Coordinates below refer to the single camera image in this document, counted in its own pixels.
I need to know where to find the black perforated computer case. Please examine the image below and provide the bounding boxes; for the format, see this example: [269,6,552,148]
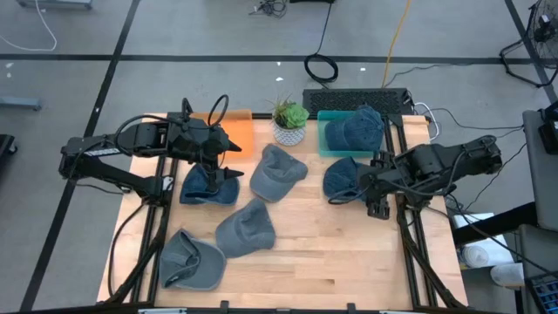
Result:
[302,87,415,118]

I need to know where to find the black beam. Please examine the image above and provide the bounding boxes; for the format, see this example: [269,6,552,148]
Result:
[451,201,538,246]

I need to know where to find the black device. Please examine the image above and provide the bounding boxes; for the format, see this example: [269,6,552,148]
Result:
[538,102,558,156]

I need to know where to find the white floor cable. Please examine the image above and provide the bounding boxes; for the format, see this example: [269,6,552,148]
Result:
[0,0,58,52]

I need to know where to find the black floor fan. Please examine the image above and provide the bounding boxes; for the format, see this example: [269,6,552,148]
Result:
[499,0,558,88]

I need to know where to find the orange plastic bin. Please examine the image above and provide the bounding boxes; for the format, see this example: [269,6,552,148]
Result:
[191,108,255,160]

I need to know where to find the black table edge frame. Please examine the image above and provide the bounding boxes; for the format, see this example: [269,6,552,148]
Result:
[95,299,470,314]

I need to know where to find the teal plastic bin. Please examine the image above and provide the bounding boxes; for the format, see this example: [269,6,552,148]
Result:
[316,109,387,159]

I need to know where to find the black aluminium frame rails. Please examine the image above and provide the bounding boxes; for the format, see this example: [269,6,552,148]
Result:
[104,111,184,306]
[383,113,466,309]

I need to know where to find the black keyboard blue keys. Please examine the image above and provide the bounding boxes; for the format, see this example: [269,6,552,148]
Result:
[524,270,558,314]

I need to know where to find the tangled black cable bundle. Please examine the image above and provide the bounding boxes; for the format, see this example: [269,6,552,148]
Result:
[248,0,289,18]

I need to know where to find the blue denim cap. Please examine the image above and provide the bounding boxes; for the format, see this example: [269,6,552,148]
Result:
[179,163,241,207]
[324,104,385,153]
[322,156,371,204]

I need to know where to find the coiled black cable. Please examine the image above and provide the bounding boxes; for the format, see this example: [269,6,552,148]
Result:
[303,2,340,84]

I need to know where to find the grey side table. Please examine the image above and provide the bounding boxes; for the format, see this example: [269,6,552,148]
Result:
[521,108,558,232]

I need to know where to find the white box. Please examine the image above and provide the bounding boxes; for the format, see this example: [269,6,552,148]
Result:
[453,212,496,230]

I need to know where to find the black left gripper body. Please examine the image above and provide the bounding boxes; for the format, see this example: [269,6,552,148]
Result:
[167,119,232,194]

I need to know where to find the black equipment corner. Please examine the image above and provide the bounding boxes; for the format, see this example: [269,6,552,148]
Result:
[0,133,18,158]

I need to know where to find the white looped cable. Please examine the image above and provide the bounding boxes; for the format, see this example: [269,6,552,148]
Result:
[412,102,441,141]

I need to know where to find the potted succulent patterned pot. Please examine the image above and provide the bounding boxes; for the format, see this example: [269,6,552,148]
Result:
[268,93,310,147]

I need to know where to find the yellow hanging cable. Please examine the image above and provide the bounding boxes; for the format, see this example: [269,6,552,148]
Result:
[381,0,413,88]

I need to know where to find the grey furniture foot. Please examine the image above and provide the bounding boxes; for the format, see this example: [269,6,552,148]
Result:
[16,0,93,10]
[0,96,43,111]

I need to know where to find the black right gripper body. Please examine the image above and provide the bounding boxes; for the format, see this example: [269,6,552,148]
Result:
[355,160,405,201]

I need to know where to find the grey cap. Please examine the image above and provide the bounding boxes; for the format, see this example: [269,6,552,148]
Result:
[248,143,310,203]
[159,229,228,292]
[214,198,277,259]

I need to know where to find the white paper roll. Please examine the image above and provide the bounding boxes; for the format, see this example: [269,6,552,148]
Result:
[461,237,515,270]
[490,261,525,289]

